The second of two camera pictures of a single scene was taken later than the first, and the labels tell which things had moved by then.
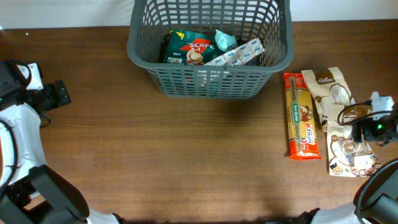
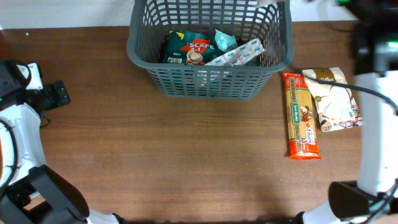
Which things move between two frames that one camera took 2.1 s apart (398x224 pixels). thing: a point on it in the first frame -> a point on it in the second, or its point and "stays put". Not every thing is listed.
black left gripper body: [51, 96] stays put
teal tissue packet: [225, 42] stays put
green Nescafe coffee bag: [190, 48] stays put
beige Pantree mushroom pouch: [346, 156] -> [262, 3]
